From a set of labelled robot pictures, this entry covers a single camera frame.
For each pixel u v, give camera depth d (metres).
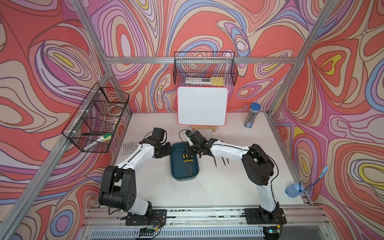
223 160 0.93
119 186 0.45
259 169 0.52
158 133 0.71
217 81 0.82
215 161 0.93
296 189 0.74
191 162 0.91
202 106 1.01
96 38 0.79
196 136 0.73
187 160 0.93
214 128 1.05
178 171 0.89
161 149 0.74
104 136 0.71
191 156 0.93
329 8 0.69
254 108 0.97
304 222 0.75
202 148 0.71
